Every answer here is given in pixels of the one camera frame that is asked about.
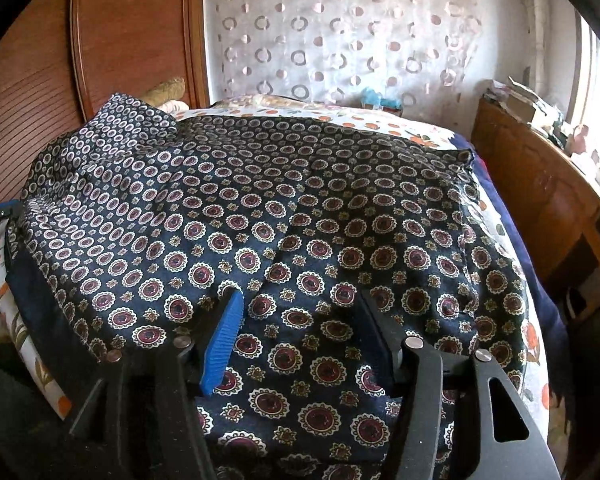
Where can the pink jar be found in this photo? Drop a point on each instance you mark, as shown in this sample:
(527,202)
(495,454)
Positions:
(581,140)

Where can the wooden headboard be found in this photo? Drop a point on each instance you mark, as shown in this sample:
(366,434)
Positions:
(130,25)

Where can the floral bed sheet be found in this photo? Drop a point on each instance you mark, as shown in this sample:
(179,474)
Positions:
(380,122)

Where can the navy blue blanket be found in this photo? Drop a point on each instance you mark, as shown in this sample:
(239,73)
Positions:
(550,320)

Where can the long wooden cabinet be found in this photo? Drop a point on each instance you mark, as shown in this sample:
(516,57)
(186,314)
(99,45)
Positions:
(530,185)

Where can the sheer circle patterned curtain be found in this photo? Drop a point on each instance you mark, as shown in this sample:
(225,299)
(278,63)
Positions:
(330,35)

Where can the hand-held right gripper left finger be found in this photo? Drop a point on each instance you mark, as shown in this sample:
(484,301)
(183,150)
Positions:
(225,342)

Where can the navy circle patterned garment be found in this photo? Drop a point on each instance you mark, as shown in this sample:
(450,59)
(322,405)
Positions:
(305,210)

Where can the blue bag on box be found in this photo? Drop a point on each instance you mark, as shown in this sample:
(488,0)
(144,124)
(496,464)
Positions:
(380,100)

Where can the tied window curtain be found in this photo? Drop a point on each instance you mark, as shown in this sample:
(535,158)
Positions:
(525,20)

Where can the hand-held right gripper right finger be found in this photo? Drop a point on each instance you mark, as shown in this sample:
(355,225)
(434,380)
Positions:
(377,337)

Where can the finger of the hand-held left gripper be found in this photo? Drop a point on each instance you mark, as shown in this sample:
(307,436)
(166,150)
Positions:
(4,208)

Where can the tan patterned pillow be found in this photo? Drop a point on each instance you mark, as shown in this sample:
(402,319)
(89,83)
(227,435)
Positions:
(165,90)

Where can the cardboard box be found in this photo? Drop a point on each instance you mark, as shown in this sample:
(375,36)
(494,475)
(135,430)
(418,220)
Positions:
(522,107)

